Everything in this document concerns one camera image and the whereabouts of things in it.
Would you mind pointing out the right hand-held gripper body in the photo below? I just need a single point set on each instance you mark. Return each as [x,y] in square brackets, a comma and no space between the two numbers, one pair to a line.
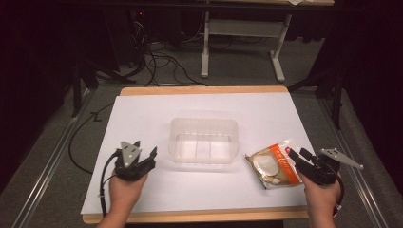
[323,167]

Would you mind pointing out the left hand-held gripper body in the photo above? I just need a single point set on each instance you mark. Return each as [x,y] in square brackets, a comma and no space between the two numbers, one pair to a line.
[128,158]

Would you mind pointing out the orange striped snack packet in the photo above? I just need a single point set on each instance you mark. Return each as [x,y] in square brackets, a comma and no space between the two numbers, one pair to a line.
[272,166]

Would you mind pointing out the clear plastic container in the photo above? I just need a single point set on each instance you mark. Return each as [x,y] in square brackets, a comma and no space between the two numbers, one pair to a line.
[203,142]

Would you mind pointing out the person's right hand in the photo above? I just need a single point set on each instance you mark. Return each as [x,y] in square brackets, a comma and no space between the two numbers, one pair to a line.
[320,196]

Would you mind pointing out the person's left hand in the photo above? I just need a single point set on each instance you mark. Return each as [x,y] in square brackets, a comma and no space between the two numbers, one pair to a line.
[126,191]

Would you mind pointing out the black metal stand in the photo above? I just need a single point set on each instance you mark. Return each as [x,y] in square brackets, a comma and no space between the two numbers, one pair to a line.
[335,91]
[77,85]

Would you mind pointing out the white paper sheet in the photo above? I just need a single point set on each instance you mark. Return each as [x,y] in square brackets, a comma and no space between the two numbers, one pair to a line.
[202,104]

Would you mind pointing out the metal floor rail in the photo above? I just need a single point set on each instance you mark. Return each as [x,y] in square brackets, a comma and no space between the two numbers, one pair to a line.
[50,171]
[355,177]

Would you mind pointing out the white metal table frame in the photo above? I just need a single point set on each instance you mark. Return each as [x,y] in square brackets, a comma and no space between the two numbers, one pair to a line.
[244,28]

